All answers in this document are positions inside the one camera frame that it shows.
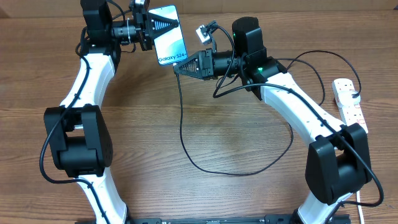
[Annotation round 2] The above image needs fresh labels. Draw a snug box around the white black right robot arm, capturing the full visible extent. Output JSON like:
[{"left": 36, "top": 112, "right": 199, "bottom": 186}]
[{"left": 174, "top": 17, "right": 374, "bottom": 223}]

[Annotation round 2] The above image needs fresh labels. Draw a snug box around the white power strip cord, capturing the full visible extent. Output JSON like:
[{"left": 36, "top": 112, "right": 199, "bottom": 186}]
[{"left": 355, "top": 190, "right": 365, "bottom": 224}]

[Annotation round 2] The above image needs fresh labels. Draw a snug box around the blue Galaxy smartphone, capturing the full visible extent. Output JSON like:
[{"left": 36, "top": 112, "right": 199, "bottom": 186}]
[{"left": 149, "top": 5, "right": 188, "bottom": 65}]

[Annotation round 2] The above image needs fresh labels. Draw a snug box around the black USB charging cable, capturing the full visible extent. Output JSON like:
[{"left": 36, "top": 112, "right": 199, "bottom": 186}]
[{"left": 175, "top": 50, "right": 362, "bottom": 177}]

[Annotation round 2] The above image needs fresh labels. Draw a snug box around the white power strip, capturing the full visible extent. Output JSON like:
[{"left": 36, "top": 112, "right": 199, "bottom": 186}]
[{"left": 331, "top": 78, "right": 368, "bottom": 133}]

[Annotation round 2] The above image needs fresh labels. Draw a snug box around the white charger adapter plug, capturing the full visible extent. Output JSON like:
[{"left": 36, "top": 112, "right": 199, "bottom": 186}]
[{"left": 335, "top": 90, "right": 361, "bottom": 108}]

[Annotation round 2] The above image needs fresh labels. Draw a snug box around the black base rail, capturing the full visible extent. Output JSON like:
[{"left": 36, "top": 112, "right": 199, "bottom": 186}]
[{"left": 74, "top": 213, "right": 351, "bottom": 224}]

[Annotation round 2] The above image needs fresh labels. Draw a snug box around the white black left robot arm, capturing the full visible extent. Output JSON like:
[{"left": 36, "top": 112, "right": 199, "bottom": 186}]
[{"left": 42, "top": 0, "right": 180, "bottom": 223}]

